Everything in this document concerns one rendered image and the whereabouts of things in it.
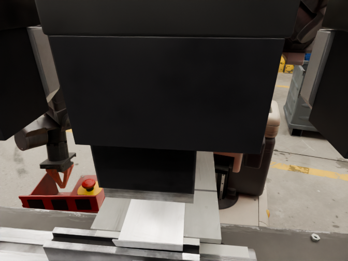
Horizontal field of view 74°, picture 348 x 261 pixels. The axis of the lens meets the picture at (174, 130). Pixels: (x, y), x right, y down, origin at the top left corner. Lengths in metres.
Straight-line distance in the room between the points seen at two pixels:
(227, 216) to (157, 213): 1.00
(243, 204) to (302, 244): 0.90
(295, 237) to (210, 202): 0.22
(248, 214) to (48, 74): 1.25
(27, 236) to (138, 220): 0.17
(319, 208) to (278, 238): 1.49
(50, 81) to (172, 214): 0.24
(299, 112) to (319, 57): 2.50
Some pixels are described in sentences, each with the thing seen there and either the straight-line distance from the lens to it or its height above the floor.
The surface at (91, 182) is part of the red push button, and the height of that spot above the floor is 0.81.
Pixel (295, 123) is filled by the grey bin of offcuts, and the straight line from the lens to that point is 2.79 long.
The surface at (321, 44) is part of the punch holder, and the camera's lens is 0.24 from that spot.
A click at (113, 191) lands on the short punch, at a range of 0.27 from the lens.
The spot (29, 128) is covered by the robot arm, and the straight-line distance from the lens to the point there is 0.69.
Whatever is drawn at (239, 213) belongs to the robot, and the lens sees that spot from 1.37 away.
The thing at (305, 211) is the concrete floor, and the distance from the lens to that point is 1.94.
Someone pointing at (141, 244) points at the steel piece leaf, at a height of 1.02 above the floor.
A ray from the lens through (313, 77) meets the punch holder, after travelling 0.24.
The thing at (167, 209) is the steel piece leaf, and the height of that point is 1.00.
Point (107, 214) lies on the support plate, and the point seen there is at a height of 1.00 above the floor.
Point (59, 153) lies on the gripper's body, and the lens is 0.74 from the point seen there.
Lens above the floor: 1.27
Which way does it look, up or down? 29 degrees down
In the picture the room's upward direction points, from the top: straight up
